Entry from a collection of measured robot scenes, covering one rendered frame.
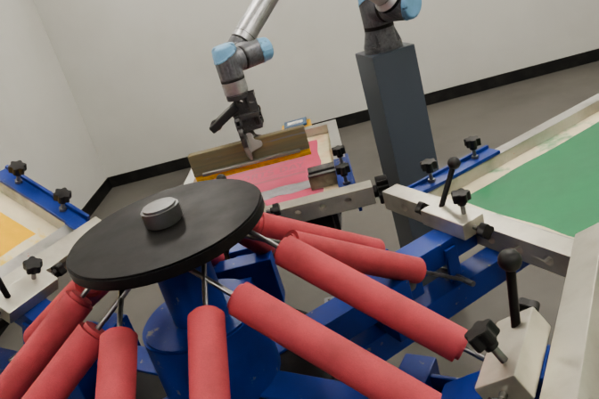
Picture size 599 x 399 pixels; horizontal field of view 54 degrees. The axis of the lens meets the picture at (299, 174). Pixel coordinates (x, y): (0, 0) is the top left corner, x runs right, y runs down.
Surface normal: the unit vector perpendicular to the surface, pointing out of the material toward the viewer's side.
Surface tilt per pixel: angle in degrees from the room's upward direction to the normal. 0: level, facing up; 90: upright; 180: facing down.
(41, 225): 32
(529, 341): 58
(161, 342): 0
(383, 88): 90
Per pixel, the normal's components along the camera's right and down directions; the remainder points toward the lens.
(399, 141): 0.28, 0.28
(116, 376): 0.24, -0.64
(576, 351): -0.67, -0.74
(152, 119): 0.01, 0.36
